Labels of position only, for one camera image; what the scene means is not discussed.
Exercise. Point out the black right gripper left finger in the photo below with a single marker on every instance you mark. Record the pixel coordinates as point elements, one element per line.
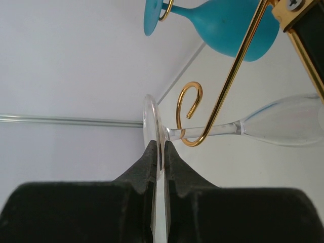
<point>121,210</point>

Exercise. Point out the cyan wine glass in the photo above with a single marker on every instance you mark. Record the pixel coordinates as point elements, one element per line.
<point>222,25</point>

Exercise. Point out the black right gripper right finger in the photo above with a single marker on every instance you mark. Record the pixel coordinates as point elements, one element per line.
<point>199,211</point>

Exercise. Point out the gold wire wine glass rack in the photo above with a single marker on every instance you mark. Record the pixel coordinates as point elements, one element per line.
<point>258,83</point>

